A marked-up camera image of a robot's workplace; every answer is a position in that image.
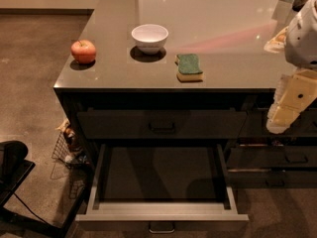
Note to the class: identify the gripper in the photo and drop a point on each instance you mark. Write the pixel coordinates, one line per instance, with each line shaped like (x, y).
(303, 39)

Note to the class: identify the green and yellow sponge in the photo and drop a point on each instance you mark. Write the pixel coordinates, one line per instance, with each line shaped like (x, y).
(188, 69)

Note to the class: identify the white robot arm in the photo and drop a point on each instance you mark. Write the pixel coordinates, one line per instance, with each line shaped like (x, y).
(298, 40)

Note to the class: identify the open middle drawer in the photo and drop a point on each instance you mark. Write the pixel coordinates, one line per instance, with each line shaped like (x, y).
(161, 190)

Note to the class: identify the closed top drawer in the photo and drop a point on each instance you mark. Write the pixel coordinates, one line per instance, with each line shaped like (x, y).
(161, 124)

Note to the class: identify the dark right side drawers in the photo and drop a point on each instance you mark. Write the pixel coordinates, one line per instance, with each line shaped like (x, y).
(260, 159)

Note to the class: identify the white ceramic bowl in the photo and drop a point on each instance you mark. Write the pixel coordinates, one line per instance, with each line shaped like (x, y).
(150, 38)

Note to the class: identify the red apple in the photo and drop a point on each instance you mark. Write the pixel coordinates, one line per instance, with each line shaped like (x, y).
(83, 51)

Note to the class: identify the black chair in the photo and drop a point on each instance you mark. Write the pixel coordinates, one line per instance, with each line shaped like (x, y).
(14, 168)

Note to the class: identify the wire basket with items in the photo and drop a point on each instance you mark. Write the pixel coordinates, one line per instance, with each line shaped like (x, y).
(67, 147)

